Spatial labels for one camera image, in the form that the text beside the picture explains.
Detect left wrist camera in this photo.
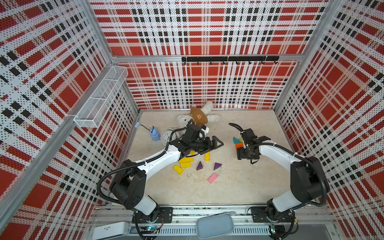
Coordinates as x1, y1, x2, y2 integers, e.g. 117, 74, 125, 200
200, 125, 209, 135

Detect white teddy bear brown shirt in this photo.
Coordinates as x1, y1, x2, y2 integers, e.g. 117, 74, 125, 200
177, 101, 221, 127

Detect purple triangle block right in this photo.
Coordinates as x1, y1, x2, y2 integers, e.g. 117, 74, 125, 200
214, 163, 222, 171

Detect pink block lower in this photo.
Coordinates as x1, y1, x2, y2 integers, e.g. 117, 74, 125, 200
208, 173, 218, 184

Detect purple triangle block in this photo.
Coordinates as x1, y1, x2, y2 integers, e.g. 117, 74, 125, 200
196, 162, 203, 171
214, 163, 222, 171

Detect yellow small block left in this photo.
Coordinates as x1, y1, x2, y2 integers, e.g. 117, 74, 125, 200
173, 165, 184, 175

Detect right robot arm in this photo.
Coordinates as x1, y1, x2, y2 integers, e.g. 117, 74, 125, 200
229, 123, 330, 223

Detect black hook rail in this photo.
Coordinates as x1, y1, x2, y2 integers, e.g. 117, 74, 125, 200
181, 56, 280, 63

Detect white wire mesh basket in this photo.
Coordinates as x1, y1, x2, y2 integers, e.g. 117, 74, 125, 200
74, 66, 128, 128

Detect teal triangle block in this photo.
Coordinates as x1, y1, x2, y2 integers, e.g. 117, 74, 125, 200
233, 137, 241, 144

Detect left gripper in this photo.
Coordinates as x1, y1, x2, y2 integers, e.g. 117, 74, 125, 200
189, 135, 223, 154

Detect grey pouch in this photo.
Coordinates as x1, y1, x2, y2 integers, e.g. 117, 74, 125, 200
196, 213, 235, 240

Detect purple triangle block left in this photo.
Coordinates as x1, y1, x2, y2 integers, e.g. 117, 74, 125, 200
196, 162, 203, 171

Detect blue cable connector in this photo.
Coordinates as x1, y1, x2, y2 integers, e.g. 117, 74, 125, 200
149, 126, 161, 142

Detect orange block top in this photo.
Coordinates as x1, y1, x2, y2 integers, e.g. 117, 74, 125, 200
235, 143, 244, 149

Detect yellow short block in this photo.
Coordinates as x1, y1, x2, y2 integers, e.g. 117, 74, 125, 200
180, 162, 191, 169

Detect white alarm clock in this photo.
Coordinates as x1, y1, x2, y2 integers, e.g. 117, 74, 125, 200
161, 128, 180, 147

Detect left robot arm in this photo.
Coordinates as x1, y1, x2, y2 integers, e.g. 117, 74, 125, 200
96, 120, 224, 223

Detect white box device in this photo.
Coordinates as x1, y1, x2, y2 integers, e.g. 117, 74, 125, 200
92, 222, 130, 240

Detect yellow long block middle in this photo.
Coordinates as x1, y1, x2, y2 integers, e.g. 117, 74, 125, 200
179, 157, 193, 164

